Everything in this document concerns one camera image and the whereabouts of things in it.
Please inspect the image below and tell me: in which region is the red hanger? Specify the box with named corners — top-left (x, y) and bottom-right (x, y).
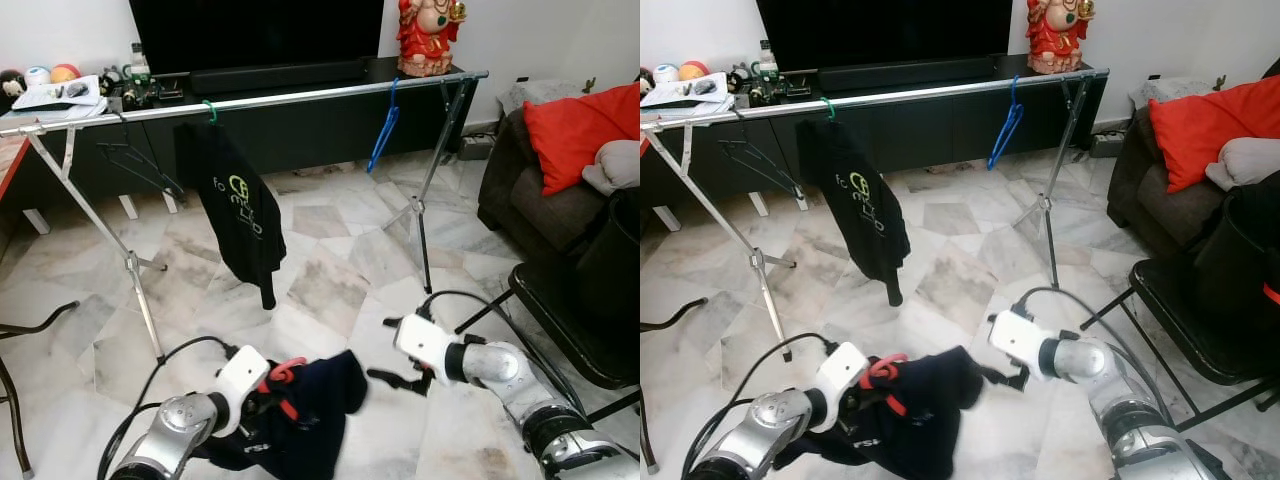
top-left (258, 357), bottom-right (309, 421)
top-left (860, 352), bottom-right (909, 416)

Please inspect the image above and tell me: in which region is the blue hanger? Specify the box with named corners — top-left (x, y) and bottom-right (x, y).
top-left (988, 75), bottom-right (1026, 171)
top-left (366, 78), bottom-right (401, 175)

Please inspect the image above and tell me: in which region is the black hanger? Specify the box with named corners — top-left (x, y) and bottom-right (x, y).
top-left (95, 115), bottom-right (186, 201)
top-left (720, 112), bottom-right (806, 199)

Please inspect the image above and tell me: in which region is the black metal chair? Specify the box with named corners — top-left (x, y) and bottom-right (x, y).
top-left (1080, 260), bottom-right (1280, 431)
top-left (455, 262), bottom-right (641, 421)

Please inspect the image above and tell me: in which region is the dark brown sofa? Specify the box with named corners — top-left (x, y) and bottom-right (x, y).
top-left (478, 105), bottom-right (641, 261)
top-left (1105, 100), bottom-right (1280, 259)

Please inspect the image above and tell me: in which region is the black shirt with green logo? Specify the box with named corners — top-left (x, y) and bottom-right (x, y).
top-left (797, 120), bottom-right (913, 307)
top-left (173, 122), bottom-right (288, 311)

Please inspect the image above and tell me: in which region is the black TV console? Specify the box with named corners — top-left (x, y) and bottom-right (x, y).
top-left (0, 58), bottom-right (481, 216)
top-left (640, 55), bottom-right (1111, 211)

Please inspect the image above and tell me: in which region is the black cloth bundle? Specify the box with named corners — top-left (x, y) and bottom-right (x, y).
top-left (1192, 185), bottom-right (1280, 311)

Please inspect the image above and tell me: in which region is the silver clothes rack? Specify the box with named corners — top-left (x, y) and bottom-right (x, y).
top-left (640, 68), bottom-right (1111, 363)
top-left (0, 70), bottom-right (491, 363)

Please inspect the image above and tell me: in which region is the red cushion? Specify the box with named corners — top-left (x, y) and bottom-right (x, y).
top-left (1148, 75), bottom-right (1280, 194)
top-left (523, 82), bottom-right (641, 198)

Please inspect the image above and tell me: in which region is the beige pillow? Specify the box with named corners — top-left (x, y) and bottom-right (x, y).
top-left (1205, 137), bottom-right (1280, 191)
top-left (582, 140), bottom-right (641, 196)

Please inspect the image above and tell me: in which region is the grey blanket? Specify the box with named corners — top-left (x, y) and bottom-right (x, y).
top-left (1135, 75), bottom-right (1226, 111)
top-left (498, 78), bottom-right (591, 116)

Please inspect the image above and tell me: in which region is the red Buddha statue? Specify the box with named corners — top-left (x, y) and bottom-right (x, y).
top-left (396, 0), bottom-right (469, 79)
top-left (1025, 0), bottom-right (1096, 76)

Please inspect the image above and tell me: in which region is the black television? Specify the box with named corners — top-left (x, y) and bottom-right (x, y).
top-left (755, 0), bottom-right (1013, 73)
top-left (128, 0), bottom-right (386, 76)

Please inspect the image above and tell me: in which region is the white paper stack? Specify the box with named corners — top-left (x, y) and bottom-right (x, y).
top-left (640, 73), bottom-right (731, 116)
top-left (10, 75), bottom-right (106, 121)

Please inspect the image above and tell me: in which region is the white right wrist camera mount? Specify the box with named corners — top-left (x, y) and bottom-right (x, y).
top-left (393, 313), bottom-right (453, 376)
top-left (990, 308), bottom-right (1046, 371)

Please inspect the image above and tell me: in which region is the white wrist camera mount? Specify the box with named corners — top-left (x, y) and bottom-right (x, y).
top-left (393, 313), bottom-right (453, 376)
top-left (205, 345), bottom-right (271, 438)
top-left (990, 308), bottom-right (1046, 371)
top-left (815, 342), bottom-right (871, 433)

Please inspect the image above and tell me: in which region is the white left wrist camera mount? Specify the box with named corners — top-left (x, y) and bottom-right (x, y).
top-left (205, 345), bottom-right (271, 438)
top-left (815, 342), bottom-right (871, 433)

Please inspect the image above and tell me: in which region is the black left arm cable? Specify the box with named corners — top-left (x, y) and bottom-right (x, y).
top-left (97, 336), bottom-right (239, 480)
top-left (705, 333), bottom-right (839, 471)

